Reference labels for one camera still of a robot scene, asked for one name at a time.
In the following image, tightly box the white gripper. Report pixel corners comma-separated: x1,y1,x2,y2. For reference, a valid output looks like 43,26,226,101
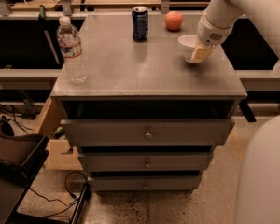
190,14,232,63

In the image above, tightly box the white ceramic bowl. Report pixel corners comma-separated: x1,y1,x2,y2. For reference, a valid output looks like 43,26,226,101
178,35,197,63

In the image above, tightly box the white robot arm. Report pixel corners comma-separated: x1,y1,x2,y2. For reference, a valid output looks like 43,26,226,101
190,0,280,224

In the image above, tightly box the clear plastic water bottle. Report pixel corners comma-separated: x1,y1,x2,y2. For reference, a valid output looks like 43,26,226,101
57,16,87,84

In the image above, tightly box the red apple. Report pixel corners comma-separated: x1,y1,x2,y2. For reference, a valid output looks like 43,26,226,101
165,11,183,32

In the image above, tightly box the blue soda can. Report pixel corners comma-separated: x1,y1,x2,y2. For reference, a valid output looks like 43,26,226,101
132,6,148,42

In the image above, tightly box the grey drawer cabinet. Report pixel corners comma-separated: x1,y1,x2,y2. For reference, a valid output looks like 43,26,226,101
51,14,246,178

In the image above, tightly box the top grey drawer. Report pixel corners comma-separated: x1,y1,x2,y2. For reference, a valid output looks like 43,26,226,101
61,119,235,147

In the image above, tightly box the grey drawer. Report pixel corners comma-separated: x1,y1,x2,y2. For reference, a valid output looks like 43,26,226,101
88,176,202,191
78,152,213,172
61,119,235,147

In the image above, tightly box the middle grey drawer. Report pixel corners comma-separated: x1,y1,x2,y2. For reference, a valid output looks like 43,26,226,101
78,152,213,172

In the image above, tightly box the bottom grey drawer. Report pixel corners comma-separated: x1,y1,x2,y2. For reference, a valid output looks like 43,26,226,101
88,176,202,191

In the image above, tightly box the wooden box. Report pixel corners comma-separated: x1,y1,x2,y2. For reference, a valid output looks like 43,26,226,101
33,97,82,171

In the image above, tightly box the black cart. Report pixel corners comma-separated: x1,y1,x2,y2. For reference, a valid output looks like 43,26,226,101
0,119,91,224

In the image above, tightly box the grey metal rail frame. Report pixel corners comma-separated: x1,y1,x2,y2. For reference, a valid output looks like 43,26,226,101
0,0,280,91

